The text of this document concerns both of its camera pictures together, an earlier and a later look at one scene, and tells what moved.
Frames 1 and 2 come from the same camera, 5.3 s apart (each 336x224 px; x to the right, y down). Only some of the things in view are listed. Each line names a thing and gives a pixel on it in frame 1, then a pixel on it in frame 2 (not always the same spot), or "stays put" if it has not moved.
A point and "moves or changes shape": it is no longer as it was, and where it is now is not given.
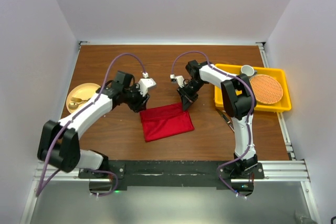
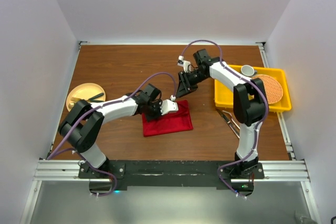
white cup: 248,70 stays put
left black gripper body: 134,99 -> 153,111
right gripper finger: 186,102 -> 190,89
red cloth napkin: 165,121 moves or changes shape
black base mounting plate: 241,175 stays put
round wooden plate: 83,91 stays put
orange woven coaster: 265,89 stays put
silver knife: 228,118 stays put
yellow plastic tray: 283,105 stays put
